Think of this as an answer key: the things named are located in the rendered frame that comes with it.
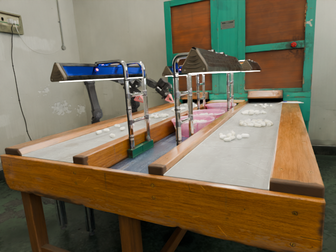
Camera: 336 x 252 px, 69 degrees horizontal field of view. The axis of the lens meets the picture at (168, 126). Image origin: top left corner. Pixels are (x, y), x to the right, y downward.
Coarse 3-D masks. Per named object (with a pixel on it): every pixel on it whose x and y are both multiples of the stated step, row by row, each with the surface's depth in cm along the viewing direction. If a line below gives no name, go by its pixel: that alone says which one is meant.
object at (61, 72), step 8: (56, 64) 93; (64, 64) 96; (72, 64) 100; (80, 64) 104; (88, 64) 108; (56, 72) 94; (64, 72) 94; (72, 72) 97; (80, 72) 101; (88, 72) 105; (96, 72) 110; (104, 72) 114; (112, 72) 119; (120, 72) 125; (128, 72) 131; (136, 72) 138; (56, 80) 94; (64, 80) 93; (72, 80) 97
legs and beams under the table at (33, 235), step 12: (24, 192) 114; (24, 204) 116; (36, 204) 117; (36, 216) 117; (120, 216) 90; (36, 228) 117; (120, 228) 91; (132, 228) 89; (180, 228) 138; (36, 240) 118; (132, 240) 90; (168, 240) 128; (180, 240) 136
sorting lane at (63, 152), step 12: (168, 108) 229; (144, 120) 172; (156, 120) 169; (108, 132) 140; (120, 132) 138; (60, 144) 119; (72, 144) 117; (84, 144) 116; (96, 144) 115; (36, 156) 101; (48, 156) 100; (60, 156) 99
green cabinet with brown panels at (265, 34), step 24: (168, 0) 247; (192, 0) 237; (216, 0) 227; (240, 0) 218; (264, 0) 212; (288, 0) 204; (312, 0) 196; (168, 24) 252; (192, 24) 243; (216, 24) 231; (240, 24) 222; (264, 24) 215; (288, 24) 207; (312, 24) 199; (168, 48) 257; (216, 48) 236; (240, 48) 227; (264, 48) 218; (288, 48) 210; (312, 48) 202; (240, 72) 231; (264, 72) 223; (288, 72) 215
